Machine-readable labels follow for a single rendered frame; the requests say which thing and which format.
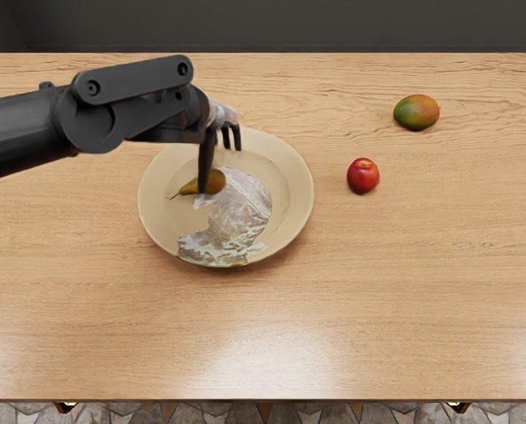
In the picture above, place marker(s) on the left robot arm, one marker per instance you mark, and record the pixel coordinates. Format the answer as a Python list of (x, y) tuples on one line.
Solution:
[(59, 119)]

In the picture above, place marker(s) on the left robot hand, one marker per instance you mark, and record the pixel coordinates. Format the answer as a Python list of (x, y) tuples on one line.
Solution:
[(222, 118)]

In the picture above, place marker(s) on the green-brown pear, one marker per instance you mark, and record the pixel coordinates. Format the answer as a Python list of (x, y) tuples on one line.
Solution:
[(216, 179)]

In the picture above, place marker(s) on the red nectarine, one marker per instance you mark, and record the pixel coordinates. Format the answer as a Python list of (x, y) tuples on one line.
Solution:
[(362, 176)]

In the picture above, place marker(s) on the beige plate with printed pattern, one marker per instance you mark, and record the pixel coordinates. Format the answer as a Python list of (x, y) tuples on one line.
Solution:
[(262, 185)]

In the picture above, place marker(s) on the green-red mango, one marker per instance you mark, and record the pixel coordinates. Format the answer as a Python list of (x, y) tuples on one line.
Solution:
[(416, 112)]

